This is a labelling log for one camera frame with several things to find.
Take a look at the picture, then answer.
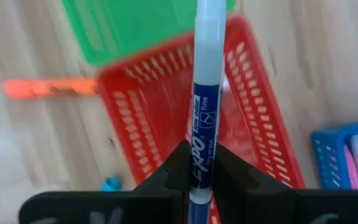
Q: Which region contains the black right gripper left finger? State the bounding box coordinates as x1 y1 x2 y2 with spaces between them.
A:
19 140 191 224

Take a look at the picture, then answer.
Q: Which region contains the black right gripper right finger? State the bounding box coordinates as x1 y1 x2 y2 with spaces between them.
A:
211 142 358 224

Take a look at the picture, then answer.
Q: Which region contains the thin blue Expo marker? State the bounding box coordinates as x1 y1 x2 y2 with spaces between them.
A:
187 0 228 224

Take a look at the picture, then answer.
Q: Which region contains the orange highlighter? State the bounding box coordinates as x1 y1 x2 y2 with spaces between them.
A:
1 77 101 100

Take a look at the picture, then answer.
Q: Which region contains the blue highlighter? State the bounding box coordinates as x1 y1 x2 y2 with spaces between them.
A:
100 176 123 192

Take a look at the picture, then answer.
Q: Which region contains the blue plastic basket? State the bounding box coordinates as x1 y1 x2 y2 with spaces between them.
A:
311 118 358 190

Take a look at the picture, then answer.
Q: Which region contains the red plastic basket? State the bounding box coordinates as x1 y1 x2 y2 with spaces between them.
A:
96 14 306 224

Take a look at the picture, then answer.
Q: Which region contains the green plastic basket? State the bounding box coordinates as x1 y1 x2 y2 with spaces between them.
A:
61 0 236 67

